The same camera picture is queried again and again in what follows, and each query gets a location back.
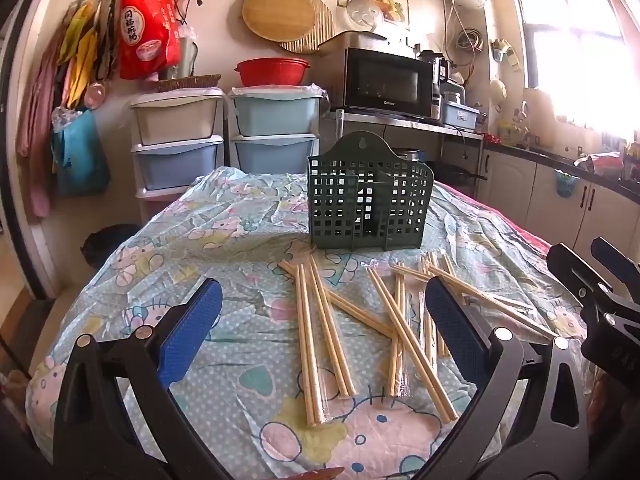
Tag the black microwave oven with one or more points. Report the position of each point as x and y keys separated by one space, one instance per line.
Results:
x=385 y=80

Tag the cartoon cat printed cloth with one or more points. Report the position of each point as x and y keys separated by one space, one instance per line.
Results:
x=225 y=240

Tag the white kitchen cabinets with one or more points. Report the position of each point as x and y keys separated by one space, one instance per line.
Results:
x=510 y=185

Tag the round wooden boards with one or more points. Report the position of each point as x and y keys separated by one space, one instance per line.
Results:
x=277 y=12

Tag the blue hanging bag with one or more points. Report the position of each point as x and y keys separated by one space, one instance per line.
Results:
x=80 y=155

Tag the rabbit figurine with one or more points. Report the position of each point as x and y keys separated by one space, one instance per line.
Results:
x=520 y=120

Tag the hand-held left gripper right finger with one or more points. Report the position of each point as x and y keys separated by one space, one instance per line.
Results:
x=452 y=325

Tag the round striped bamboo mat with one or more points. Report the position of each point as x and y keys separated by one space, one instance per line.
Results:
x=322 y=25

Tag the steel shelf rack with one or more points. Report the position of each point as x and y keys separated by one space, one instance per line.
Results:
x=400 y=122

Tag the white kitchen appliance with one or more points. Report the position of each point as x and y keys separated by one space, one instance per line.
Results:
x=350 y=42

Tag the black frying pan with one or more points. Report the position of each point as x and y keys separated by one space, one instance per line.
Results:
x=457 y=172

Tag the red shopping bag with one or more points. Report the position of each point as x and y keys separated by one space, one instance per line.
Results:
x=147 y=35

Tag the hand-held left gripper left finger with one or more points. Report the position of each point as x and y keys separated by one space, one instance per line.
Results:
x=192 y=320

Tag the yellow hanging cloths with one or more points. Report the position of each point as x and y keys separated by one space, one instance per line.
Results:
x=82 y=55

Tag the window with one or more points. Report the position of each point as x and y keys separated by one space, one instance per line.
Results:
x=560 y=10

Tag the pile of wooden chopsticks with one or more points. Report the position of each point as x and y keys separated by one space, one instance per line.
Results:
x=305 y=340

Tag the blue hanging pouch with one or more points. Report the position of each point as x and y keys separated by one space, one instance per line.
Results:
x=566 y=185

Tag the red plastic colander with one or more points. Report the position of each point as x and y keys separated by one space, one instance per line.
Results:
x=272 y=72

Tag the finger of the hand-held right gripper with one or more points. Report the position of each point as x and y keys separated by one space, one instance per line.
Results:
x=575 y=280
x=612 y=262

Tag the black bag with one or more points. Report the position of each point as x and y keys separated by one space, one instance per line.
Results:
x=107 y=245

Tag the pink hanging garment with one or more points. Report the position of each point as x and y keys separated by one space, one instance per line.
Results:
x=40 y=110

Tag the brown wicker basket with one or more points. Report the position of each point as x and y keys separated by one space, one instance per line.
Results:
x=190 y=82

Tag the green plastic utensil basket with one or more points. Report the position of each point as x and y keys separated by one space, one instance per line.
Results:
x=350 y=200

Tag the beige storage drawer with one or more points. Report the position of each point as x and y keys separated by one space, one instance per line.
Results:
x=172 y=120

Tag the fruit wall picture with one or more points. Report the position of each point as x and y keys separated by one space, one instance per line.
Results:
x=390 y=2

